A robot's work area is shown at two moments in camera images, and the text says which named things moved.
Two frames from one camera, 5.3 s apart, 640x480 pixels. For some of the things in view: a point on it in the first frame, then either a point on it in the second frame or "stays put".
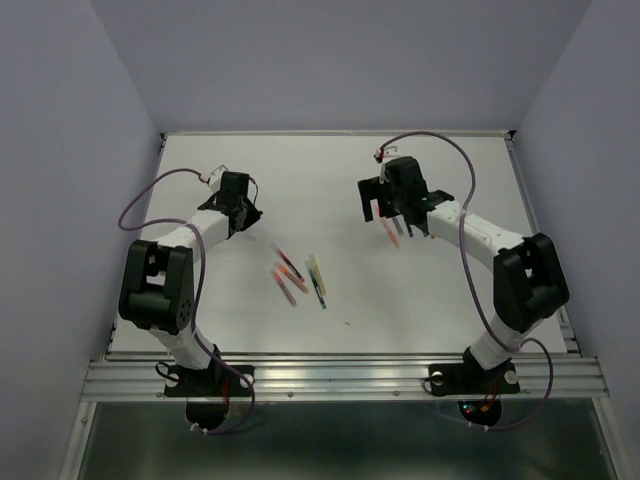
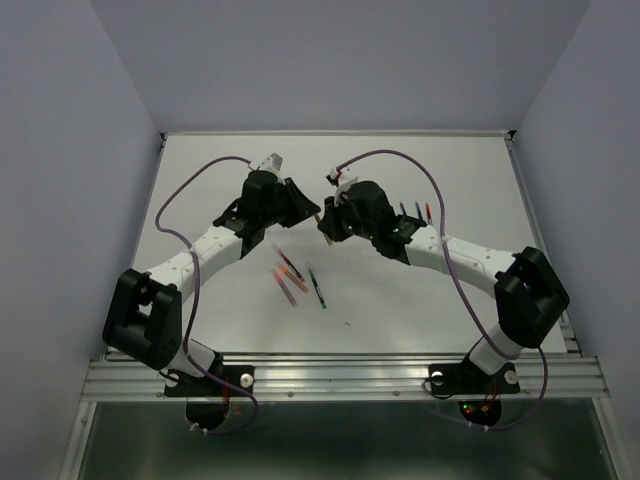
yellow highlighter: (318, 276) to (329, 241)
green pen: (316, 284) stays put
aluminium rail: (337, 377) stays put
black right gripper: (373, 188) to (329, 219)
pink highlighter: (285, 287) stays put
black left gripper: (252, 217) to (302, 206)
